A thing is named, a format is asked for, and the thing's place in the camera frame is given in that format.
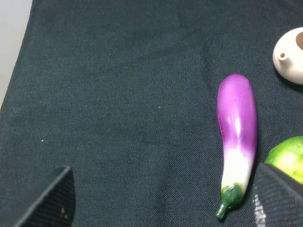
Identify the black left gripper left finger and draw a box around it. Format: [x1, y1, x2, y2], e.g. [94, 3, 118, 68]
[13, 166, 76, 227]

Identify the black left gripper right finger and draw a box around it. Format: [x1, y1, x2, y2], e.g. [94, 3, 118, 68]
[252, 163, 303, 227]

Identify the purple toy eggplant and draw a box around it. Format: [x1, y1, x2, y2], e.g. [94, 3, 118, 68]
[216, 74, 258, 220]

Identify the green lime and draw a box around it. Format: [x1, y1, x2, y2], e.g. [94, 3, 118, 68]
[265, 136, 303, 184]

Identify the black table cloth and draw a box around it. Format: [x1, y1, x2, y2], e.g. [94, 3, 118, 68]
[0, 0, 303, 227]

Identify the beige ceramic teapot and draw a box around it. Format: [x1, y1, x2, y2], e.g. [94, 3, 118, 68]
[273, 27, 303, 85]

